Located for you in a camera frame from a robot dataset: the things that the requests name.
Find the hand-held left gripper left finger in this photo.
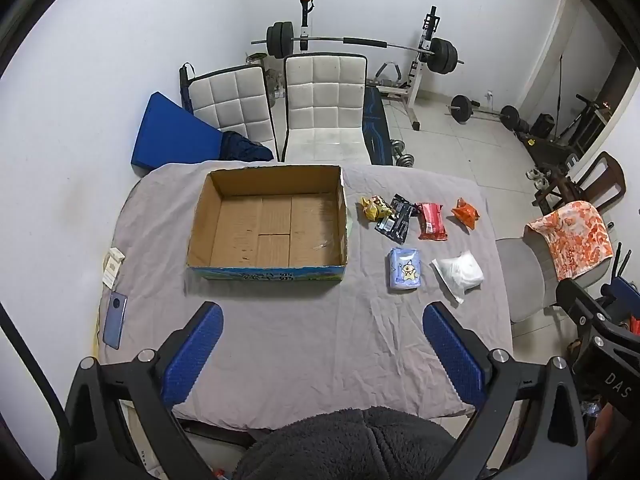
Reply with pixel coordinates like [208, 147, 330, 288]
[50, 301, 226, 480]

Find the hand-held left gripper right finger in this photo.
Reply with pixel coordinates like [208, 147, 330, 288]
[422, 301, 591, 480]

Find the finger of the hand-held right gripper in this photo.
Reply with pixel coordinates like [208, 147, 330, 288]
[556, 278, 609, 337]

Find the white plastic bag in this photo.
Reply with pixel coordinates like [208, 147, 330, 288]
[431, 250, 485, 305]

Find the blue cartoon tissue pack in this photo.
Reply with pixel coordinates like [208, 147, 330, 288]
[386, 246, 423, 292]

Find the red snack packet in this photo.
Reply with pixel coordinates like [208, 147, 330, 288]
[416, 202, 447, 242]

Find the orange snack packet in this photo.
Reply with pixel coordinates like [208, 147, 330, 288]
[451, 197, 482, 229]

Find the cardboard box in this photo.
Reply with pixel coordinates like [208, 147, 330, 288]
[186, 164, 349, 281]

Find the black snack packet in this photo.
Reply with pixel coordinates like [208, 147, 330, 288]
[375, 194, 417, 238]

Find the yellow panda snack packet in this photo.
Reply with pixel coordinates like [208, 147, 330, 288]
[359, 195, 393, 222]

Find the person's right forearm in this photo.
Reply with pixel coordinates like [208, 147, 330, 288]
[586, 404, 623, 480]

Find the grey round chair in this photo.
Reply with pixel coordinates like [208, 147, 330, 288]
[495, 237, 563, 323]

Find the blue smartphone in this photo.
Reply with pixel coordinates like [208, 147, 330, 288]
[102, 292, 128, 350]

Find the small white box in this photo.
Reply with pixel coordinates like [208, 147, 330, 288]
[102, 248, 126, 289]

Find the brown wooden chair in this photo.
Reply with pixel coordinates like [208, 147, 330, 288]
[532, 151, 627, 221]

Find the pair of white shoes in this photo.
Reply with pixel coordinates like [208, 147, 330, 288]
[526, 166, 552, 190]

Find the person's dark fleece clothing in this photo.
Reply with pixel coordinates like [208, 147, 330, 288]
[232, 406, 481, 480]

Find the black metal stand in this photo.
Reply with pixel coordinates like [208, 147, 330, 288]
[555, 92, 615, 153]

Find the metal dumbbell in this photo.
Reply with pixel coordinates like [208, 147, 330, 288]
[390, 139, 416, 168]

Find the dark blue bag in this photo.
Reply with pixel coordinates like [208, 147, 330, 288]
[220, 131, 273, 162]

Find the blue foam mat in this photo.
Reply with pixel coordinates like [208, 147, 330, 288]
[131, 91, 227, 177]

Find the small barbell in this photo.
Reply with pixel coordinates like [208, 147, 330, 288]
[445, 94, 521, 130]

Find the black weight bench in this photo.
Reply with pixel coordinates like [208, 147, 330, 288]
[362, 85, 396, 166]

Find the white quilted chair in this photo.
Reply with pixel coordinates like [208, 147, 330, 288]
[280, 53, 372, 163]
[179, 64, 278, 163]

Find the barbell with black plates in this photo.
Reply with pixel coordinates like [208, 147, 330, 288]
[250, 21, 465, 75]

